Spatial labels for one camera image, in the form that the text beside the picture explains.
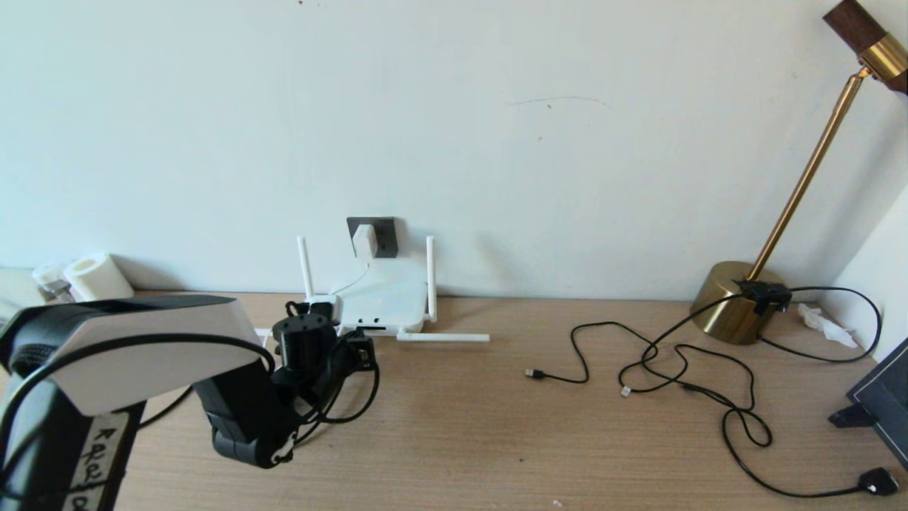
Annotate white power adapter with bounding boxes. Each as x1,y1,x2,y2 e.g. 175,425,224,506
353,224,379,260

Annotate black ethernet cable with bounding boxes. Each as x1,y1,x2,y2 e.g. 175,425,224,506
138,387,196,431

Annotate white router with four antennas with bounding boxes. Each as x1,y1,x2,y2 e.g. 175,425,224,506
255,236,490,346

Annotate white paper roll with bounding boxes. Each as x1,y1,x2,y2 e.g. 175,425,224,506
64,253,135,302

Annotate brass desk lamp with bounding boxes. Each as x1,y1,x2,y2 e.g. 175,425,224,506
690,0,908,348

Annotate black clip on lamp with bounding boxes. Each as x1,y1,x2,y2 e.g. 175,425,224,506
734,282,792,317

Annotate crumpled white tissue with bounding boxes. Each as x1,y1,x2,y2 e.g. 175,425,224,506
797,304,859,351

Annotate black plastic stand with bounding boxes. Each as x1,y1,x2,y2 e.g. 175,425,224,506
829,406,875,432

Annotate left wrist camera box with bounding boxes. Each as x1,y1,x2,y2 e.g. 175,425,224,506
307,295,343,321

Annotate black left wrist camera cable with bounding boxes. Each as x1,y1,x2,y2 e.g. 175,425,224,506
282,302,380,448

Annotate grey wall socket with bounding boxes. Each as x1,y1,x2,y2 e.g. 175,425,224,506
346,217,398,259

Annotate black USB cable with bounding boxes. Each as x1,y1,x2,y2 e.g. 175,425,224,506
526,324,687,390

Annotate black cable with white tip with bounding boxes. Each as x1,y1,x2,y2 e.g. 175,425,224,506
620,345,757,416

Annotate black lamp power cable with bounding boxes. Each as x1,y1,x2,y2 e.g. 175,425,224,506
621,287,900,501

